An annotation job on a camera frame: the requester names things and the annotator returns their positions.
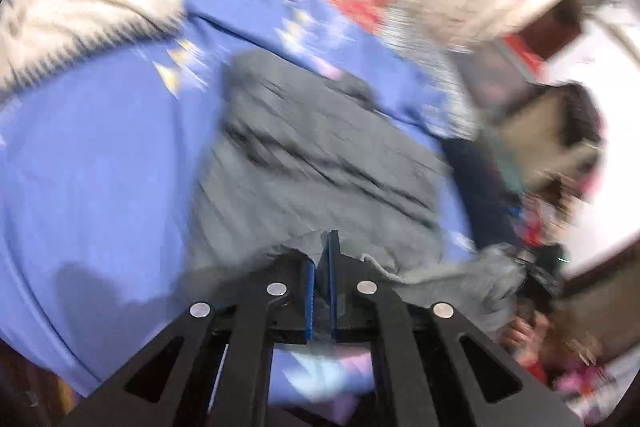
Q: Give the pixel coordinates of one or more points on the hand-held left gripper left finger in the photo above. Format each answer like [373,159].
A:
[310,302]

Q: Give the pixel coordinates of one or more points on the dark navy cloth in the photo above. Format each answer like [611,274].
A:
[480,187]

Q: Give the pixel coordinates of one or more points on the white fluffy cloth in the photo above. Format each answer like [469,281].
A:
[85,12]

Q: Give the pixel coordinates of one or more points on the person's right hand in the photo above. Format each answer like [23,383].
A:
[520,334]

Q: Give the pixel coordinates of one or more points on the grey garment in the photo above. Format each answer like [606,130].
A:
[325,157]

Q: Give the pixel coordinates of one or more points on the blue printed bedsheet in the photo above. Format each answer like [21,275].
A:
[100,167]

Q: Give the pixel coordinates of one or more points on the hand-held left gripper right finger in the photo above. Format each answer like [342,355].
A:
[331,297]

